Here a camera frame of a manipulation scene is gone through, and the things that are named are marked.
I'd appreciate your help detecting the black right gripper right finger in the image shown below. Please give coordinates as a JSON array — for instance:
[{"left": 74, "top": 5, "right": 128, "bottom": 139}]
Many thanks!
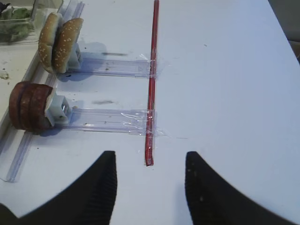
[{"left": 185, "top": 151, "right": 295, "bottom": 225}]

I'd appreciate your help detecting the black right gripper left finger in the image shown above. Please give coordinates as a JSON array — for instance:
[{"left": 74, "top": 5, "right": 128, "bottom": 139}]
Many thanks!
[{"left": 0, "top": 150, "right": 117, "bottom": 225}]

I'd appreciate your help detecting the white pusher block for meat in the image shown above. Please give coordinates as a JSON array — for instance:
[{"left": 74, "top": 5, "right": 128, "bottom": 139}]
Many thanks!
[{"left": 45, "top": 91, "right": 72, "bottom": 127}]

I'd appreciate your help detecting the dark red meat slice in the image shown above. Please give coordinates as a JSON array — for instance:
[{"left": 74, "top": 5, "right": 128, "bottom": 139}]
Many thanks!
[
  {"left": 8, "top": 81, "right": 31, "bottom": 130},
  {"left": 21, "top": 83, "right": 53, "bottom": 132}
]

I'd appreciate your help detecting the green lettuce in container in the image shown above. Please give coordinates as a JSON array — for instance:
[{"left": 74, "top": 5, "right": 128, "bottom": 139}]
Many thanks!
[{"left": 0, "top": 7, "right": 34, "bottom": 43}]

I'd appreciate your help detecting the clear plastic lettuce container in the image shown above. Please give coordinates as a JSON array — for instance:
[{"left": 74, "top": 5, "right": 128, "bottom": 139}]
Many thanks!
[{"left": 0, "top": 0, "right": 63, "bottom": 45}]

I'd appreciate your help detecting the red straw strip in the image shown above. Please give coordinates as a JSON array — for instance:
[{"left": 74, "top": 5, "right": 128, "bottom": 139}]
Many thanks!
[{"left": 144, "top": 0, "right": 159, "bottom": 166}]

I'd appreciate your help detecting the white pusher block for buns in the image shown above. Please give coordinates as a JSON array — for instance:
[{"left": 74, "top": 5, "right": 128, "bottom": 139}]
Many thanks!
[{"left": 68, "top": 43, "right": 82, "bottom": 69}]

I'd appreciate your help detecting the sesame bun half inner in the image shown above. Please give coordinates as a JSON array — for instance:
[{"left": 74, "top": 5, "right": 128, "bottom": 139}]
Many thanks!
[{"left": 52, "top": 18, "right": 84, "bottom": 74}]

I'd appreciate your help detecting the sesame bun half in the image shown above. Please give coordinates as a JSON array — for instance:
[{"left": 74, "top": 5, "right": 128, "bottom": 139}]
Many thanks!
[
  {"left": 37, "top": 12, "right": 63, "bottom": 74},
  {"left": 52, "top": 18, "right": 84, "bottom": 74}
]

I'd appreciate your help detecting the sesame bun half outer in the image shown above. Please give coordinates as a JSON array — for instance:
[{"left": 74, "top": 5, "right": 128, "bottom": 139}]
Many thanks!
[{"left": 37, "top": 12, "right": 63, "bottom": 74}]

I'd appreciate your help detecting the clear rail under meat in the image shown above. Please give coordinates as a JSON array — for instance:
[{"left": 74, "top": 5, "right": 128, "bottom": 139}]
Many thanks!
[{"left": 54, "top": 108, "right": 164, "bottom": 136}]

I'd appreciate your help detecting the long clear right divider rail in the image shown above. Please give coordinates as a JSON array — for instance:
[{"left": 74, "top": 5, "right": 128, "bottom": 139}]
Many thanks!
[{"left": 0, "top": 0, "right": 83, "bottom": 182}]

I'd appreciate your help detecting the clear rail under buns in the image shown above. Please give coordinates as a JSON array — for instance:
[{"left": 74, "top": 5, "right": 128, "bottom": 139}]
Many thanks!
[{"left": 67, "top": 58, "right": 157, "bottom": 78}]

